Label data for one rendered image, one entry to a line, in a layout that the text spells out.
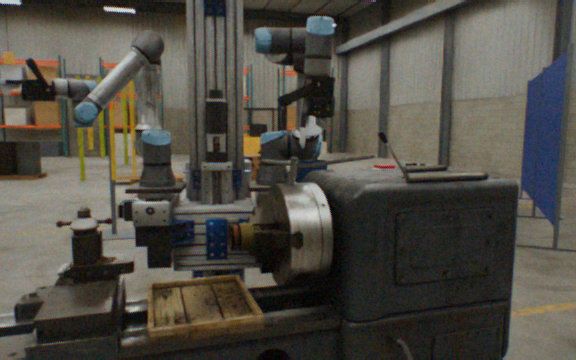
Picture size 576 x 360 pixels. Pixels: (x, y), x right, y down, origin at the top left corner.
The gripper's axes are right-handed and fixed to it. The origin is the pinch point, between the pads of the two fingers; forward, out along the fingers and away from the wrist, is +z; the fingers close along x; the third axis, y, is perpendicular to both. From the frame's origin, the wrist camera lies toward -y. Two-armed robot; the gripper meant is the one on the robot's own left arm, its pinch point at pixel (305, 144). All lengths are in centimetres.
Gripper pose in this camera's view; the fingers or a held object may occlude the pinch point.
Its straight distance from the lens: 130.7
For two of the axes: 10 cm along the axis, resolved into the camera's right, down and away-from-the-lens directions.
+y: 9.7, 1.0, -2.3
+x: 2.5, -2.2, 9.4
